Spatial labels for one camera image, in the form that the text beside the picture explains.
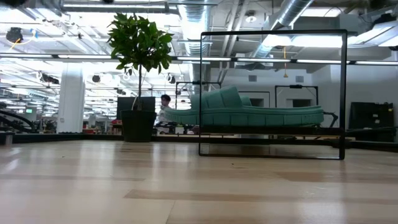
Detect teal mesh fabric garment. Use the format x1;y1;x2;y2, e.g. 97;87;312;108
162;85;325;127

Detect person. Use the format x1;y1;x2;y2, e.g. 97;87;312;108
157;93;173;123

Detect green potted plant black pot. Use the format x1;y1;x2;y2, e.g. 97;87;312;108
106;12;174;143

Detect long ceiling light strip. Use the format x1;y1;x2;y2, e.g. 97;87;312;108
173;55;398;67
0;53;113;60

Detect white square column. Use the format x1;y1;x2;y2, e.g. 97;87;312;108
56;66;86;134

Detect black cabinet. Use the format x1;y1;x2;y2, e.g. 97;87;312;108
348;101;396;129

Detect black ceiling-hung device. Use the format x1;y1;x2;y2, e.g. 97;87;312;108
5;27;25;44

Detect silver ventilation duct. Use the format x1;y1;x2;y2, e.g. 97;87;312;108
248;0;315;60
178;0;213;57

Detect yellow hanging cable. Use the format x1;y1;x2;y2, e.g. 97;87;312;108
282;45;289;79

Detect wooden shelf black metal frame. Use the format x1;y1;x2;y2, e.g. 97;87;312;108
198;29;358;161

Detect black cable loop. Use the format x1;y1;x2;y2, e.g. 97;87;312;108
0;110;37;134

